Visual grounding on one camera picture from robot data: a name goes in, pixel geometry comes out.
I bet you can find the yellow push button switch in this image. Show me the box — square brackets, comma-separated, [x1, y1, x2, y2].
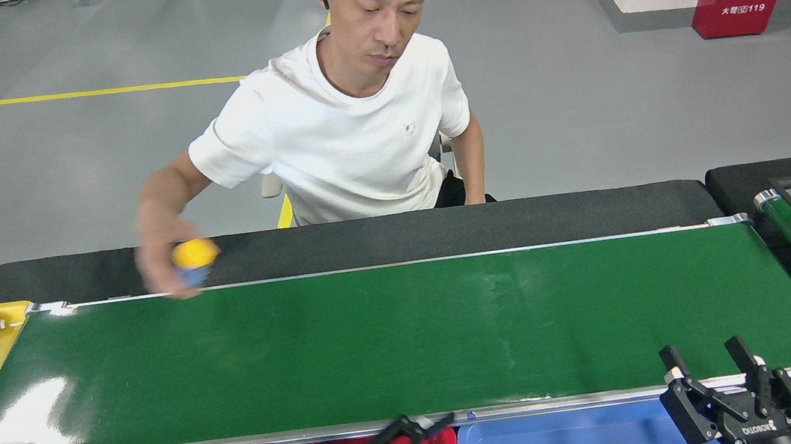
[169, 235, 225, 290]

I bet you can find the wide green conveyor belt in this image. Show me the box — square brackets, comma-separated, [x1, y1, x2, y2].
[0, 207, 791, 444]

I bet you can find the person's right hand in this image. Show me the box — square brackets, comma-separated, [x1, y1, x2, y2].
[133, 228, 205, 305]

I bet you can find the blue plastic bin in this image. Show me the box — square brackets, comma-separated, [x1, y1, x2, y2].
[457, 392, 725, 444]

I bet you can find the grey office chair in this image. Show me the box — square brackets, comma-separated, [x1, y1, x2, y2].
[256, 130, 462, 231]

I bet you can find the person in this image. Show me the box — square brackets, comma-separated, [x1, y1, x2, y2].
[103, 0, 503, 305]

